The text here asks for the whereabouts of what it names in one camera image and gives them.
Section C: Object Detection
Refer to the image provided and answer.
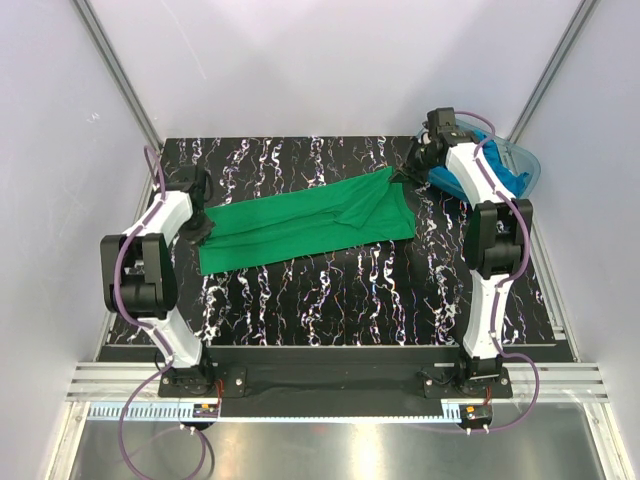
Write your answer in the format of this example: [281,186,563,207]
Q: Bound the blue t shirt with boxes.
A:
[432,130,532,199]

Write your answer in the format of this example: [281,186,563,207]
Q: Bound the white slotted cable duct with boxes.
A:
[88,401,492,425]

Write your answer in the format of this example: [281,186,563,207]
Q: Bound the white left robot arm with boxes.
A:
[100,165,216,397]

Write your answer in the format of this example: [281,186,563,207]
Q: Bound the aluminium corner post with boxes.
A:
[507,0,600,143]
[70,0,164,149]

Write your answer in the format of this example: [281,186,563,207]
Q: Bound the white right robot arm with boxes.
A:
[390,107,533,397]

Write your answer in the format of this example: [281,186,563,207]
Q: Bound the green t shirt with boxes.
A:
[199,167,416,275]

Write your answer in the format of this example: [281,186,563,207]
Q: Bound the clear blue plastic bin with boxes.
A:
[414,115,543,202]

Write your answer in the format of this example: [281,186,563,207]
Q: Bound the left aluminium corner post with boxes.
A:
[70,0,164,149]

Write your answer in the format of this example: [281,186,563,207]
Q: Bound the aluminium front frame rail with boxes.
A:
[47,362,640,480]

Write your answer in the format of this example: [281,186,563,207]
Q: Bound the right aluminium corner post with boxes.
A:
[507,0,600,143]

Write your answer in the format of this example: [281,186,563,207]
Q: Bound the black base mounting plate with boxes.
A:
[157,344,512,419]

